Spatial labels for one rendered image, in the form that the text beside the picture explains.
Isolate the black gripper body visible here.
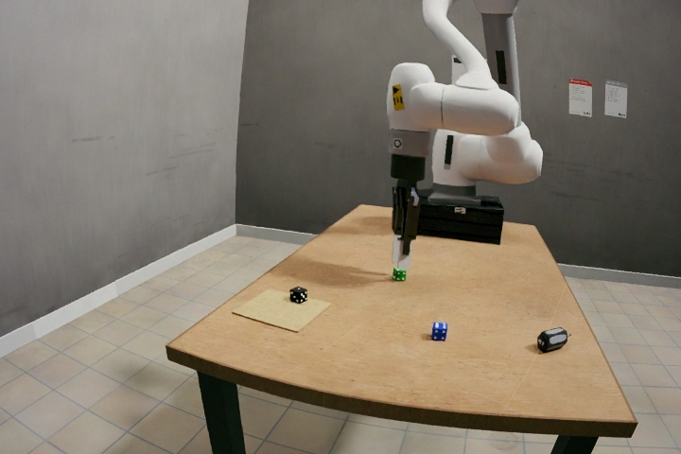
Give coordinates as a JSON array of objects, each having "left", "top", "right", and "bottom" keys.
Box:
[{"left": 391, "top": 154, "right": 426, "bottom": 204}]

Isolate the beige square mat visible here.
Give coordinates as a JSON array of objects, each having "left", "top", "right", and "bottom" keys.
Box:
[{"left": 232, "top": 288, "right": 332, "bottom": 333}]

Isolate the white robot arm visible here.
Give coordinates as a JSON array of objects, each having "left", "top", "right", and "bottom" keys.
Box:
[{"left": 387, "top": 0, "right": 543, "bottom": 205}]

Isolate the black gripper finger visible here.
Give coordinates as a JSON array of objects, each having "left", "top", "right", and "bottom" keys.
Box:
[
  {"left": 392, "top": 186, "right": 402, "bottom": 263},
  {"left": 397, "top": 187, "right": 422, "bottom": 270}
]

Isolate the blue die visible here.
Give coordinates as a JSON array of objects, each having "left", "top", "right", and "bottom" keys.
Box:
[{"left": 431, "top": 323, "right": 447, "bottom": 341}]

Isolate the black die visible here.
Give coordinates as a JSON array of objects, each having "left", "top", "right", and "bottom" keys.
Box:
[{"left": 290, "top": 287, "right": 307, "bottom": 304}]

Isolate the green die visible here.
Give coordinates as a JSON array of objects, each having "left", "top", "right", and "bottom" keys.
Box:
[{"left": 393, "top": 268, "right": 407, "bottom": 281}]

